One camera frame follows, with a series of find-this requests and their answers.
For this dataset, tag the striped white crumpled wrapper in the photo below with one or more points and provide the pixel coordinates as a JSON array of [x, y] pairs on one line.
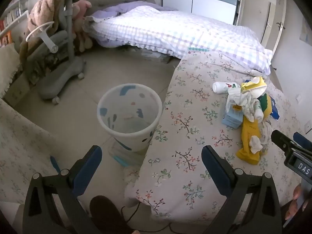
[[267, 131]]

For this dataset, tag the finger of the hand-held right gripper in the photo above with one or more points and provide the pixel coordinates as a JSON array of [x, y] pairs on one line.
[[302, 138], [280, 138]]

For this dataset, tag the blue strip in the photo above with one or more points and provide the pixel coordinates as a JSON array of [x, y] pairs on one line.
[[55, 163]]

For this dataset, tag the brown fleece blanket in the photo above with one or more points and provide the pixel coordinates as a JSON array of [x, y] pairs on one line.
[[46, 4]]

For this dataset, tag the white bottle red green label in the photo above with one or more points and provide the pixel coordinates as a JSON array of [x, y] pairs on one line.
[[220, 87]]

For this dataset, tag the white door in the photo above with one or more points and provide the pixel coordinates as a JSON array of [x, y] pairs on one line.
[[274, 12]]

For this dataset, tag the white bookshelf with books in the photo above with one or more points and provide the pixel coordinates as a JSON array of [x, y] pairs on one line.
[[12, 17]]

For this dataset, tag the crumpled white paper wrapper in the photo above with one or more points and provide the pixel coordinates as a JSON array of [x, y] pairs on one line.
[[240, 100]]

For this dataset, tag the light blue carton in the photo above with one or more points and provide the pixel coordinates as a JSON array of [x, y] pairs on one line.
[[231, 119]]

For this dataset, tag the grey swivel chair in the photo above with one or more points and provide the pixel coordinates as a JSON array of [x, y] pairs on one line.
[[63, 78]]

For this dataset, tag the dark brown slipper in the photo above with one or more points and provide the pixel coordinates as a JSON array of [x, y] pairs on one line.
[[104, 214]]

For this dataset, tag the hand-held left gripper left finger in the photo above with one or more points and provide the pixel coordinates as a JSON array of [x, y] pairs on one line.
[[86, 168]]

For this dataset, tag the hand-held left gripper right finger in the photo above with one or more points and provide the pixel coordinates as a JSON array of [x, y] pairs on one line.
[[215, 169]]

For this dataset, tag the lavender pillow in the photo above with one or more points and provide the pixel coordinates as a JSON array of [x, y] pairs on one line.
[[121, 9]]

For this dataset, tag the purple plaid quilt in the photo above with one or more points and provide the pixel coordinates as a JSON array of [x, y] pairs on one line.
[[170, 29]]

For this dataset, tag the wall poster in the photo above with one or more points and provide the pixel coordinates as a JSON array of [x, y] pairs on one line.
[[306, 29]]

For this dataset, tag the cream fringed cloth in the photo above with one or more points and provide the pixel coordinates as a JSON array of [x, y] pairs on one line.
[[8, 65]]

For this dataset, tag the green yellow packet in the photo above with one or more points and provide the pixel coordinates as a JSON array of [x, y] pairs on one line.
[[265, 102]]

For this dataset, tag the small white bottle green label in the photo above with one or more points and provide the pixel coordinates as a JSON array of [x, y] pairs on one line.
[[258, 112]]

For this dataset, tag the translucent white patterned bin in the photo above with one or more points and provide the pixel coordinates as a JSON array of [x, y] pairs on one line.
[[136, 139]]

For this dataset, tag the white crumpled tissue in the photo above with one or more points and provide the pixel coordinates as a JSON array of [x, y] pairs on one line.
[[255, 145]]

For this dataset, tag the yellow plastic bag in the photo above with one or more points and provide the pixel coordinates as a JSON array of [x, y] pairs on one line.
[[247, 132]]

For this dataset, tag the person's right hand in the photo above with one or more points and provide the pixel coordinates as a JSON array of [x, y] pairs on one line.
[[293, 201]]

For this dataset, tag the pink plush toy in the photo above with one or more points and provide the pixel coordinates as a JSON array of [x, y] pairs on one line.
[[82, 14]]

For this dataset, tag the white blue wardrobe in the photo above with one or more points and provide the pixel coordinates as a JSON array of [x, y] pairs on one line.
[[207, 0]]

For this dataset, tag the white wall socket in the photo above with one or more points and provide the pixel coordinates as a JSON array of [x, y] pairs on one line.
[[298, 98]]

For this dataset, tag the yellow white crumpled packet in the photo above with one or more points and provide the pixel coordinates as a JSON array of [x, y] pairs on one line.
[[254, 84]]

